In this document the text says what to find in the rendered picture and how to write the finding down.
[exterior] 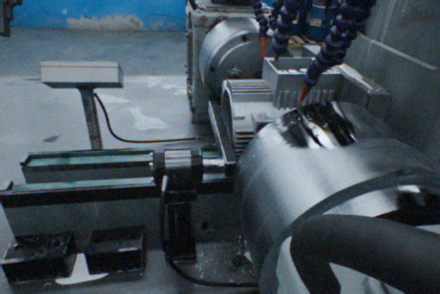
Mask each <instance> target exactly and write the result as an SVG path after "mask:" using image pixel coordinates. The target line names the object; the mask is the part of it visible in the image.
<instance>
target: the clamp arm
mask: <svg viewBox="0 0 440 294"><path fill-rule="evenodd" d="M209 115H210V120H211V124H212V127H213V133H214V136H215V139H216V141H217V148H218V151H219V156H220V157H219V158H222V159H219V162H222V161H223V164H222V163H219V168H221V169H219V170H222V171H223V172H224V175H225V176H226V177H227V176H234V174H235V170H236V165H237V162H236V158H235V154H234V152H233V140H229V136H228V133H227V131H226V127H225V124H224V123H223V117H222V115H221V107H220V106H218V104H217V101H209ZM222 167H223V169H222Z"/></svg>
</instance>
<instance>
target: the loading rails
mask: <svg viewBox="0 0 440 294"><path fill-rule="evenodd" d="M194 147H199V148H200V149H201V150H202V152H203V159H212V158H219V157H220V156H219V152H218V148H217V145H216V144H213V145H195V146H177V147H142V148H124V149H105V150H50V151H31V152H27V153H26V154H25V155H24V156H23V158H22V159H21V160H20V166H21V170H22V173H23V176H24V178H25V181H26V183H27V184H18V185H14V182H13V181H12V180H11V181H5V182H4V185H3V186H2V188H1V189H0V204H1V205H2V208H3V211H4V213H5V215H6V217H7V221H8V223H9V226H10V229H11V231H12V233H13V235H14V236H28V235H38V234H51V233H58V232H67V231H72V232H73V234H74V237H75V240H76V239H86V238H89V233H90V232H91V230H95V229H103V228H116V227H125V226H140V225H143V226H145V233H154V232H160V230H159V209H160V198H161V190H162V185H156V184H154V182H151V177H153V171H152V167H150V163H152V156H150V153H153V150H159V149H165V150H190V148H194ZM213 152H214V153H216V154H215V155H214V153H213ZM217 176H218V177H219V178H220V179H218V178H217ZM221 176H222V178H221ZM233 178H234V176H227V177H225V176H224V173H223V171H222V170H221V172H220V170H219V169H214V170H203V181H202V182H201V183H196V189H197V200H196V201H195V202H191V203H192V229H195V238H196V240H201V239H209V238H215V230H214V228H215V227H223V226H232V225H241V220H240V214H239V212H238V210H237V207H236V202H235V197H234V193H233Z"/></svg>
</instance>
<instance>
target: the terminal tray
mask: <svg viewBox="0 0 440 294"><path fill-rule="evenodd" d="M313 60H314V58H279V59H278V61H277V62H276V61H274V60H273V58H264V63H263V74H262V76H263V77H262V80H267V82H268V83H269V84H270V87H271V90H272V93H273V97H272V105H273V107H274V108H276V109H277V110H280V108H281V107H282V108H283V110H286V108H287V107H289V108H290V110H293V107H295V108H296V109H297V108H298V107H303V106H307V105H308V104H312V103H319V102H324V101H334V98H335V94H336V91H337V88H338V85H339V78H340V73H339V71H336V70H335V69H334V68H333V67H331V68H327V69H326V70H325V71H324V72H323V73H322V74H321V76H320V77H319V78H318V83H317V85H316V86H313V87H312V89H311V90H310V91H309V93H308V94H307V96H306V98H305V99H304V100H303V102H300V101H299V100H300V94H301V93H302V90H303V84H304V82H303V77H304V76H305V75H307V69H308V67H309V65H310V64H311V62H313Z"/></svg>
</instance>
